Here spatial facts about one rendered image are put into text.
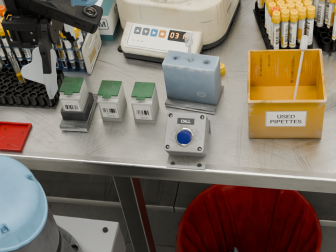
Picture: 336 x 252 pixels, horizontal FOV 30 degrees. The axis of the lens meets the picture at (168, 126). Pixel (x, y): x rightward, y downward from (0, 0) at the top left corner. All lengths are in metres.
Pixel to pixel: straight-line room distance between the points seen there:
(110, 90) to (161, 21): 0.21
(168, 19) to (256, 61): 0.22
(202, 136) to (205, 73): 0.13
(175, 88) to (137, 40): 0.17
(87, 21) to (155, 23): 0.30
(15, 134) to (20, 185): 0.48
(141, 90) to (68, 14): 0.22
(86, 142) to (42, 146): 0.09
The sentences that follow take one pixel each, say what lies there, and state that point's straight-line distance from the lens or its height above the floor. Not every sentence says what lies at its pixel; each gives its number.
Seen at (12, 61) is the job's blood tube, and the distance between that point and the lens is 1.27.
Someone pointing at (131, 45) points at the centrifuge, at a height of 0.91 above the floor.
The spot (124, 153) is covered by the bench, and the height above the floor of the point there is 0.87.
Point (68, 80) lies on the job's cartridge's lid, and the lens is 1.20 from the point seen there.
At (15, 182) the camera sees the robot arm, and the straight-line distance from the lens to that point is 0.78.
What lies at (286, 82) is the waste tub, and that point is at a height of 0.89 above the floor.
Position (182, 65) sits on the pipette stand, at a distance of 1.15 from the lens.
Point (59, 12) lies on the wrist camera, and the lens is 1.04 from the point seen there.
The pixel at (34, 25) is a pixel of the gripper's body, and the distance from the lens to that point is 1.06.
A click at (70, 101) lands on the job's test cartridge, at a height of 0.94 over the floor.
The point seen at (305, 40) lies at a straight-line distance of 1.17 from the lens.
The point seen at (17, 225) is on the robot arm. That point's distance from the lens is 0.76.
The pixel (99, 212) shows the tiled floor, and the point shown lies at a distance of 2.17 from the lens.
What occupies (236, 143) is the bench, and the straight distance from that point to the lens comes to 1.15.
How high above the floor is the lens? 1.76
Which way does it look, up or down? 48 degrees down
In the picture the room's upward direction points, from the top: 9 degrees counter-clockwise
